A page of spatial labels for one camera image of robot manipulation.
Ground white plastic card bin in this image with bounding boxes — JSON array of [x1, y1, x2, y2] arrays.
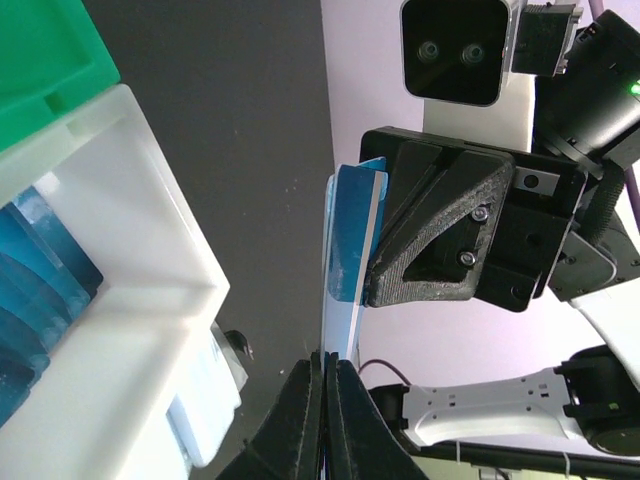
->
[[1, 84, 247, 479]]

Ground blue credit card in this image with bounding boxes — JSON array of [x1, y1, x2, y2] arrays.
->
[[321, 157, 388, 361]]

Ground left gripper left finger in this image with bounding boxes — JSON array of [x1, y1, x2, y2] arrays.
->
[[218, 352, 324, 480]]

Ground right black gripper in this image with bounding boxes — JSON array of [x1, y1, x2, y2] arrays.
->
[[360, 127, 587, 312]]

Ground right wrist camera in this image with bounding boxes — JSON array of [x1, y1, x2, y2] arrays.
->
[[400, 0, 583, 107]]

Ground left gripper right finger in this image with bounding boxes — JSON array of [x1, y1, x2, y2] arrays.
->
[[327, 353, 426, 480]]

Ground blue cards in bin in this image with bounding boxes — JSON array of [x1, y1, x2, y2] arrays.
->
[[1, 187, 104, 423]]

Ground green double compartment bin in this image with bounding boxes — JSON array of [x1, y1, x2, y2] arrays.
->
[[1, 0, 121, 150]]

